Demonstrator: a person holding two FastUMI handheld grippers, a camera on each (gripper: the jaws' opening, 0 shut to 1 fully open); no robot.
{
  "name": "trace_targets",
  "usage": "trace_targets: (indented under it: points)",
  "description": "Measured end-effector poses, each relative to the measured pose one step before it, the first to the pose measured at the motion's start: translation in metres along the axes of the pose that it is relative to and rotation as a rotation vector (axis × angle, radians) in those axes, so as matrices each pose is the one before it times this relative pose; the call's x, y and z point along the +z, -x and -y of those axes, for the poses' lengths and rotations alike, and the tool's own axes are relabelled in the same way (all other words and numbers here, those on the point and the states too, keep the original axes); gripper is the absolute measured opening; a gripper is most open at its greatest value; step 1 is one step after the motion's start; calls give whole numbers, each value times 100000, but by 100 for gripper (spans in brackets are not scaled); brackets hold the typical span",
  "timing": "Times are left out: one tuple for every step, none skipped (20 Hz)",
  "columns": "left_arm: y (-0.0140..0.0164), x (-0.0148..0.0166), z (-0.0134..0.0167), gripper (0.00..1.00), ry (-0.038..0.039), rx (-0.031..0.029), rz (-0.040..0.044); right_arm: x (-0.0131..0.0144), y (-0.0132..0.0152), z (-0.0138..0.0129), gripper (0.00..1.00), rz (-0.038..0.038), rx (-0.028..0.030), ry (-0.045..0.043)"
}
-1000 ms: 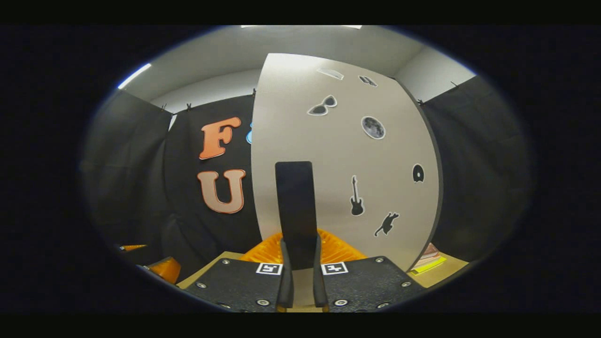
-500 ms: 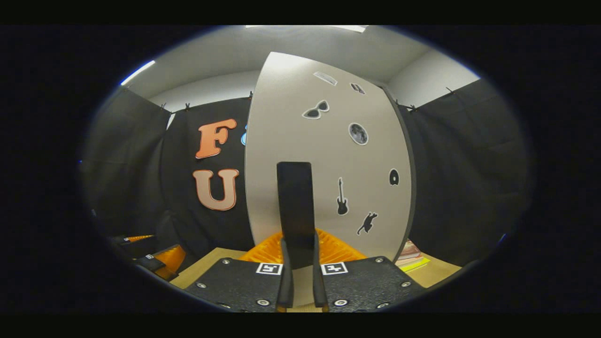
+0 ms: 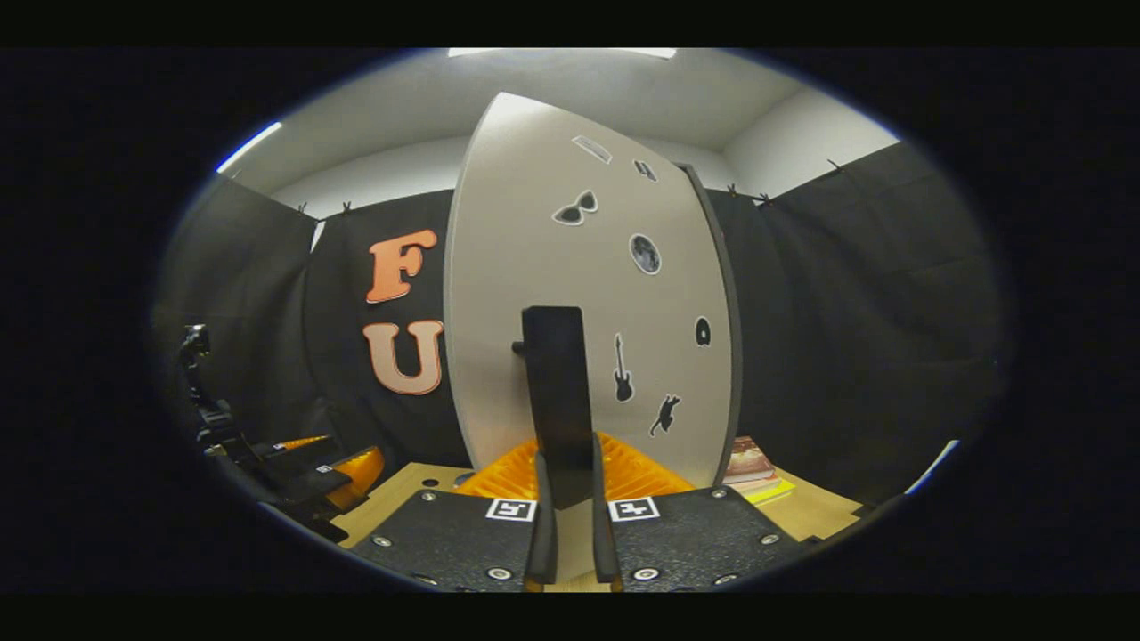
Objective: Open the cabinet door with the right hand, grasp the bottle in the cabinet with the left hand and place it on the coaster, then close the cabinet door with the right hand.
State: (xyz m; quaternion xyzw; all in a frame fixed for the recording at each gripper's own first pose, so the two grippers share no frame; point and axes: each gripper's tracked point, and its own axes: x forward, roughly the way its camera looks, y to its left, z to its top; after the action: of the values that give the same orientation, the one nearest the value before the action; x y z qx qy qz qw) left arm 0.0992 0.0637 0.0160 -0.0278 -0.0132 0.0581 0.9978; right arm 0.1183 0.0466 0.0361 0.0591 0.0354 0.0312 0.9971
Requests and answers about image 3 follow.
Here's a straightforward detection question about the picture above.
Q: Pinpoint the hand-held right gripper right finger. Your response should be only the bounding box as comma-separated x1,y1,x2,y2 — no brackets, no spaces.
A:
592,432,825,593

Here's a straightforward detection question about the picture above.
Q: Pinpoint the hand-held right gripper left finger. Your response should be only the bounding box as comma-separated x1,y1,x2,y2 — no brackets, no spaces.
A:
347,432,559,593

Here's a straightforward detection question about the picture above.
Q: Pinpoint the black door handle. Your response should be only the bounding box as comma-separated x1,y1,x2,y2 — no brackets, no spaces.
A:
511,305,597,511

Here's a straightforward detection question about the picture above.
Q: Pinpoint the white cabinet door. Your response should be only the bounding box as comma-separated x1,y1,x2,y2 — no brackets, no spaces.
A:
443,92,742,492

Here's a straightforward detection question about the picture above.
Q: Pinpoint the stack of books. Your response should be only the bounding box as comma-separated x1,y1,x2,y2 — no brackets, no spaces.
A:
721,435,797,507

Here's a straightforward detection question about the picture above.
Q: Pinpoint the black backdrop cloth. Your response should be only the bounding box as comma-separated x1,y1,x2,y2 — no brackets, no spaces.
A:
156,142,1003,513

